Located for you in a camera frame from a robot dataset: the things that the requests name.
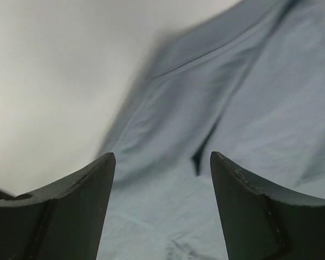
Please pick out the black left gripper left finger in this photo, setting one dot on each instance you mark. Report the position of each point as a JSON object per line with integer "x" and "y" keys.
{"x": 62, "y": 220}

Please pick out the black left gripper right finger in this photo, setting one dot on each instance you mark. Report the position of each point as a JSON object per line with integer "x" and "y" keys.
{"x": 263, "y": 220}

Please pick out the grey polo shirt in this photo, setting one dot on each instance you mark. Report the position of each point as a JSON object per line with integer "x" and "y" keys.
{"x": 250, "y": 84}

